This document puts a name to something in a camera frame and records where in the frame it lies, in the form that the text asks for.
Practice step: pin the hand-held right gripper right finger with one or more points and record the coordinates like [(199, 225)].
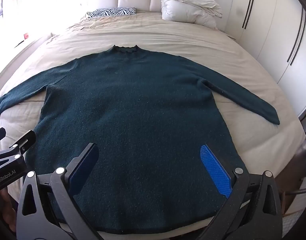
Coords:
[(214, 170)]

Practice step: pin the white wardrobe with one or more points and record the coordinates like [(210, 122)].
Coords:
[(267, 30)]

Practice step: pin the folded white duvet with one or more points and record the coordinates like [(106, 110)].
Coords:
[(190, 5)]

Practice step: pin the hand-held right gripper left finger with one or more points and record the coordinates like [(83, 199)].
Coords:
[(85, 167)]

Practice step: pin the zebra print pillow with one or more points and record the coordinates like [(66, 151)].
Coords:
[(113, 12)]

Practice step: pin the beige bed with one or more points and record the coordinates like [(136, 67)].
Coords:
[(193, 45)]

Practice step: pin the dark teal knit sweater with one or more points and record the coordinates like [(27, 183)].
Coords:
[(143, 110)]

